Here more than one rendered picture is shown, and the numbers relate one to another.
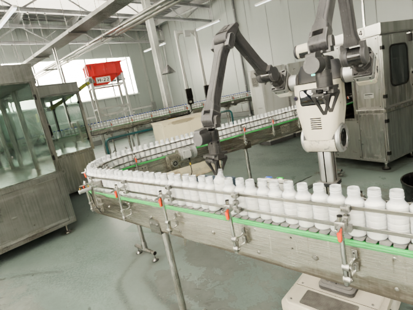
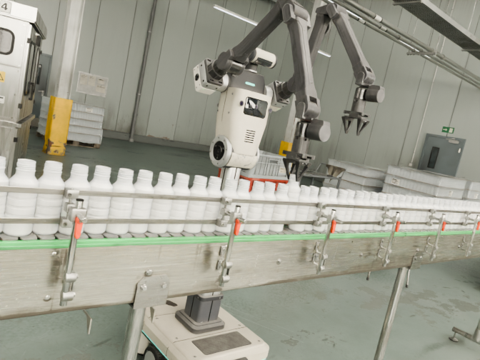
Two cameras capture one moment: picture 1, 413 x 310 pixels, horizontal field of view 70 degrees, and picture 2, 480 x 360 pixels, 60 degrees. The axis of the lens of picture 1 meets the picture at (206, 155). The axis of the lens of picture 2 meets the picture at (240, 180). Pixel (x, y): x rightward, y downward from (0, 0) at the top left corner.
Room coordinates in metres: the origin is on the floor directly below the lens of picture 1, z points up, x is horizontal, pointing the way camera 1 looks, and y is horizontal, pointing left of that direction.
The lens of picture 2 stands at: (1.40, 1.44, 1.34)
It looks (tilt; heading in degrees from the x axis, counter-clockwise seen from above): 8 degrees down; 274
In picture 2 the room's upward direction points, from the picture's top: 12 degrees clockwise
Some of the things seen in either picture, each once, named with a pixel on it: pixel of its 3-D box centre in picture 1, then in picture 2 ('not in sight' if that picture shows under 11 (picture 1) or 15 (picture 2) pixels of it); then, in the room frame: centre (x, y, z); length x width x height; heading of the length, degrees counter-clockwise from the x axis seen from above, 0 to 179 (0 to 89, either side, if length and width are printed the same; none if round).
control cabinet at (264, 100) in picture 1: (270, 104); not in sight; (7.58, -1.86, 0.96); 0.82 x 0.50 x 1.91; 117
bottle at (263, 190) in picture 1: (265, 198); (328, 208); (1.15, -0.20, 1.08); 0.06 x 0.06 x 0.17
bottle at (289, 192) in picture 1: (291, 202); (346, 209); (1.07, -0.29, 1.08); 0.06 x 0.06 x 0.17
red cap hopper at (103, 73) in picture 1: (114, 117); not in sight; (8.15, 2.25, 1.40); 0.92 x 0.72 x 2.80; 117
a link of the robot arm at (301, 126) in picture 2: (211, 136); (304, 131); (1.32, -0.04, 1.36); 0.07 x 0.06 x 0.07; 134
